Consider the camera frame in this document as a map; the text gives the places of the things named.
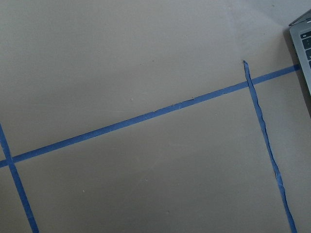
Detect grey laptop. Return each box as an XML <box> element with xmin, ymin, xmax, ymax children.
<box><xmin>289</xmin><ymin>10</ymin><xmax>311</xmax><ymax>93</ymax></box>

